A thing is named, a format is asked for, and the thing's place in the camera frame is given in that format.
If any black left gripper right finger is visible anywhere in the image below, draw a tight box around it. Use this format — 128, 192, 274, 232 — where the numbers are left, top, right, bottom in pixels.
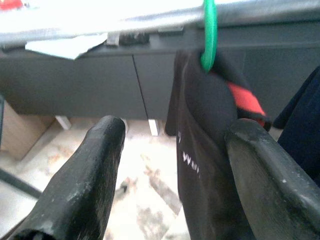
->
224, 118, 320, 240

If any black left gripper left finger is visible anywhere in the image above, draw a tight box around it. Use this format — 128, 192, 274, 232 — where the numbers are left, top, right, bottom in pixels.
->
9, 114, 126, 240

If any black TV cabinet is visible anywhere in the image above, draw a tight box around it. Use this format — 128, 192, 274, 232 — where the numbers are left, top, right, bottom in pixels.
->
0, 23, 320, 137

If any black shirt with red collar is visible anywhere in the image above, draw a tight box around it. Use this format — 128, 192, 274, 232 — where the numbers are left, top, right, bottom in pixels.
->
164, 48, 273, 240

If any silver metal clothes rack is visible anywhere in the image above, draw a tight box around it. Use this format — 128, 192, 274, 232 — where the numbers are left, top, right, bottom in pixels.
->
0, 0, 320, 50

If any navy garment with red trim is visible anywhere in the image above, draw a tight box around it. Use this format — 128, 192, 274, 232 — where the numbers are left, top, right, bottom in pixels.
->
272, 66, 320, 187

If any white paper sheet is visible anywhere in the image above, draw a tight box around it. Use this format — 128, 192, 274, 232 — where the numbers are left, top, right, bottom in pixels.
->
24, 32, 109, 61

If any green plastic hanger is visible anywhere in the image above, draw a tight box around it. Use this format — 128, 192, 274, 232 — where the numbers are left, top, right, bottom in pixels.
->
199, 0, 219, 74

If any brown cardboard box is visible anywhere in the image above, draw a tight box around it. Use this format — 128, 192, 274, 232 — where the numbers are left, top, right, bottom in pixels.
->
0, 99, 56, 161

